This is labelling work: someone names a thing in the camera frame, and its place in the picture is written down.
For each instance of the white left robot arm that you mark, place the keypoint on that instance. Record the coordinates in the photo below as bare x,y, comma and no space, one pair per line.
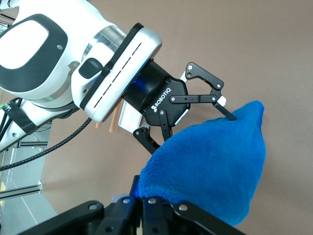
73,22

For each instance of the blue fleece towel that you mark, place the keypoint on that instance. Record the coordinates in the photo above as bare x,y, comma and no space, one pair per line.
207,159

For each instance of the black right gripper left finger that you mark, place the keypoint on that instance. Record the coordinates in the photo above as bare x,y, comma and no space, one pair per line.
97,220

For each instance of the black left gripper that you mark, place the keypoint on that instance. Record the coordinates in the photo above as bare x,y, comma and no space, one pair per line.
156,90

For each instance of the white wrist mount box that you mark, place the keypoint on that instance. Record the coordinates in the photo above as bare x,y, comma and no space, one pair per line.
115,98

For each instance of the aluminium frame profile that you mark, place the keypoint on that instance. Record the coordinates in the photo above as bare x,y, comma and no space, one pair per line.
22,191

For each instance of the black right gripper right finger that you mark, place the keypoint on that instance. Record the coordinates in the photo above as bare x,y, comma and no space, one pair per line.
176,220

